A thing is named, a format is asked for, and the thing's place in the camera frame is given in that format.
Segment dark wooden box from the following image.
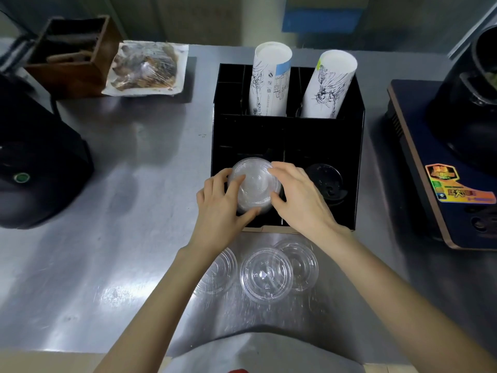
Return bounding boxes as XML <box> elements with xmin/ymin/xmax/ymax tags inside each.
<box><xmin>24</xmin><ymin>15</ymin><xmax>123</xmax><ymax>100</ymax></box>

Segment stack of clear plastic lids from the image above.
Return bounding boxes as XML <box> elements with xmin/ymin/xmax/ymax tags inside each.
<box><xmin>228</xmin><ymin>157</ymin><xmax>283</xmax><ymax>214</ymax></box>

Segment stack of black cup lids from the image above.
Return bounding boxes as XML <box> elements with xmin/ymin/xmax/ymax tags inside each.
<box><xmin>304</xmin><ymin>163</ymin><xmax>348</xmax><ymax>203</ymax></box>

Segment person's left hand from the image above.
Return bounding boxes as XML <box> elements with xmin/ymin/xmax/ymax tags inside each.
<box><xmin>188</xmin><ymin>168</ymin><xmax>261</xmax><ymax>250</ymax></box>

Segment clear plastic cup lid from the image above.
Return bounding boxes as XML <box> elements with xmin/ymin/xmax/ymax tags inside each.
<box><xmin>239</xmin><ymin>246</ymin><xmax>294</xmax><ymax>306</ymax></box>
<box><xmin>193</xmin><ymin>247</ymin><xmax>238</xmax><ymax>297</ymax></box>
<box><xmin>273</xmin><ymin>239</ymin><xmax>320</xmax><ymax>294</ymax></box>

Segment dark blue appliance base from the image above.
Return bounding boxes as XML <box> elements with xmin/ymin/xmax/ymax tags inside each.
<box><xmin>384</xmin><ymin>79</ymin><xmax>497</xmax><ymax>251</ymax></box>

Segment person's left forearm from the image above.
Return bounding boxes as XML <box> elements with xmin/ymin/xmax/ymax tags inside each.
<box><xmin>94</xmin><ymin>244</ymin><xmax>230</xmax><ymax>373</ymax></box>

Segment wooden handled utensils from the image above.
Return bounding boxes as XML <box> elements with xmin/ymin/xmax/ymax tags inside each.
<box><xmin>45</xmin><ymin>49</ymin><xmax>94</xmax><ymax>65</ymax></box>

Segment flat cardboard piece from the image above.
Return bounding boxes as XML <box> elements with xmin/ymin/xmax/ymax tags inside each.
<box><xmin>242</xmin><ymin>225</ymin><xmax>300</xmax><ymax>234</ymax></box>

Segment black blender jug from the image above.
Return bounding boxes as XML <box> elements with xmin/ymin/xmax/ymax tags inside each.
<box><xmin>426</xmin><ymin>25</ymin><xmax>497</xmax><ymax>176</ymax></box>

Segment black compartment cup organizer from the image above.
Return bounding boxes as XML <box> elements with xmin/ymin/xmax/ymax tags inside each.
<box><xmin>211</xmin><ymin>63</ymin><xmax>366</xmax><ymax>232</ymax></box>

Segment person's right forearm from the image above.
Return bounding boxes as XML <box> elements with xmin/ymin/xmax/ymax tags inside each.
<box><xmin>321</xmin><ymin>227</ymin><xmax>497</xmax><ymax>373</ymax></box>

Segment white paper cups blue label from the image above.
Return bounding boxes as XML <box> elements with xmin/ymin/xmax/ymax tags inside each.
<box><xmin>248</xmin><ymin>41</ymin><xmax>293</xmax><ymax>117</ymax></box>

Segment white paper cups green mark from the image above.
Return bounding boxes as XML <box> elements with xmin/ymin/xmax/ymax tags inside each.
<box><xmin>301</xmin><ymin>49</ymin><xmax>358</xmax><ymax>119</ymax></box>

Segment blue plastic crate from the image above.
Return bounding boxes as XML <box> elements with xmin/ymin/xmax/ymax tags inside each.
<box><xmin>282</xmin><ymin>7</ymin><xmax>364</xmax><ymax>34</ymax></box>

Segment person's grey apron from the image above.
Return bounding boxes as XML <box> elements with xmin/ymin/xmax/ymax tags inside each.
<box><xmin>162</xmin><ymin>332</ymin><xmax>366</xmax><ymax>373</ymax></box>

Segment plastic wrapped food tray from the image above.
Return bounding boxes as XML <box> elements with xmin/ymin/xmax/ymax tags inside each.
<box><xmin>101</xmin><ymin>40</ymin><xmax>190</xmax><ymax>98</ymax></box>

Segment person's right hand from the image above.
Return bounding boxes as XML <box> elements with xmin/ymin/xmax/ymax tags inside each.
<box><xmin>267</xmin><ymin>161</ymin><xmax>351</xmax><ymax>247</ymax></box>

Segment black rounded machine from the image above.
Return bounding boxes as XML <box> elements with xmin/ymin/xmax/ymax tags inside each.
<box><xmin>0</xmin><ymin>72</ymin><xmax>95</xmax><ymax>230</ymax></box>

